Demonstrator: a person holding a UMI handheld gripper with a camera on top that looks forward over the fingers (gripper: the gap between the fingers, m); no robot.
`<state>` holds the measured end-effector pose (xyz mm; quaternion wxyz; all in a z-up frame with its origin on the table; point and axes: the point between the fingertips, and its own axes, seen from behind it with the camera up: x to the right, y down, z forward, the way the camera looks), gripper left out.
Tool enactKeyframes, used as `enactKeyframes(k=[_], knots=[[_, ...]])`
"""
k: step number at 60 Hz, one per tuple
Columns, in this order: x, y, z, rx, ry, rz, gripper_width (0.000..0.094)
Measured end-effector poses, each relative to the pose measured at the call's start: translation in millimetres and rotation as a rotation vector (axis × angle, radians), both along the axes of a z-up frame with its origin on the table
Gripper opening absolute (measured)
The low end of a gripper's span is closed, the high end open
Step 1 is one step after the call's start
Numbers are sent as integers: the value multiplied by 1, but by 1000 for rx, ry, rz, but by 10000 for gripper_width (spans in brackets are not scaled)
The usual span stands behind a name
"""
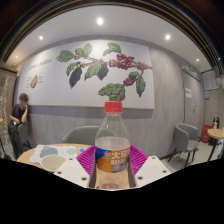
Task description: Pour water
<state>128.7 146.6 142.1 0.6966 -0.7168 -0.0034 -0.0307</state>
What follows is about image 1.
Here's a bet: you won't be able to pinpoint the clear red-capped water bottle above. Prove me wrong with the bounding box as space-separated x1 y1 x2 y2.
94 101 132 190

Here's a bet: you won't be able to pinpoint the wall notice board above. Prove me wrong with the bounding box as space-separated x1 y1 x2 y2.
200 68 221 92

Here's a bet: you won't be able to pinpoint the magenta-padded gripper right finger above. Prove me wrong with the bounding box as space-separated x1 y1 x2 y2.
128 144 173 189

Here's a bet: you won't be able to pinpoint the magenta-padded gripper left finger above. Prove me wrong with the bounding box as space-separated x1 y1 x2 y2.
53 144 98 189

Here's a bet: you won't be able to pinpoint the grey armchair with black legs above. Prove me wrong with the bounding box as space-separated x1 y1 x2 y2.
167 122 200 168

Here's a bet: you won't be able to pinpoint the dark glazed mug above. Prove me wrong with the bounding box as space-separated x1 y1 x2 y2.
39 154 67 173

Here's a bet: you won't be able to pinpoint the person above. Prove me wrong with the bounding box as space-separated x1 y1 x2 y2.
8 92 31 160

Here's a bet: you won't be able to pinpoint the red bin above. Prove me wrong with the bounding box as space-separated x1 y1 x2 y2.
201 123 212 144

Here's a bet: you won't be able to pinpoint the round wooden side table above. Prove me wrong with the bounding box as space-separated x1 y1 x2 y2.
206 128 224 163

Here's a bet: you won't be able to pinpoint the coffee plant wall mural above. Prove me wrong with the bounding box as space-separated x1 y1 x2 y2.
17 39 156 110

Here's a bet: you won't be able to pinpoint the round ceiling lights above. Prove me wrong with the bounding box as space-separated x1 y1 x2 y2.
38 17 172 42

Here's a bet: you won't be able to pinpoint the grey upholstered chair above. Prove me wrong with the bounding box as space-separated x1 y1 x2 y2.
18 121 33 151
62 125 101 146

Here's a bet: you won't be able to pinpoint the grey door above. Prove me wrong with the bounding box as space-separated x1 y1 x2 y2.
181 65 205 134

